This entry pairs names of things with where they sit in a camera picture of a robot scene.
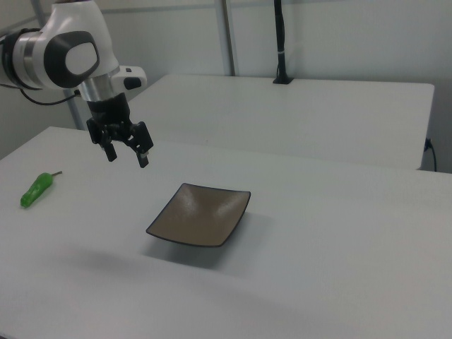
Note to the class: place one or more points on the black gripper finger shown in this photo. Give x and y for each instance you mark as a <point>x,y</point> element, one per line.
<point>111,152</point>
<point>143,141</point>

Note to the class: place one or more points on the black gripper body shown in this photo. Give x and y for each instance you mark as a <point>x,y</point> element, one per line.
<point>109,109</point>

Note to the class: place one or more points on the green chili pepper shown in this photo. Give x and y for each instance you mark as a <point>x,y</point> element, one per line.
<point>35,190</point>

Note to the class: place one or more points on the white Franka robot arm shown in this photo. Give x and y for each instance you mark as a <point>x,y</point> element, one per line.
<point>81,21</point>

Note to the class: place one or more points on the brown square ceramic plate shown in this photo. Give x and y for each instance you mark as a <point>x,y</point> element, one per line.
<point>201,215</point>

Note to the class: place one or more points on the white side table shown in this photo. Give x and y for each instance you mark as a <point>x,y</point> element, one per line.
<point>282,116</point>

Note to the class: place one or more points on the black pole stand with base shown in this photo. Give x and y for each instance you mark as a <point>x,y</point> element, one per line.
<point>281,42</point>

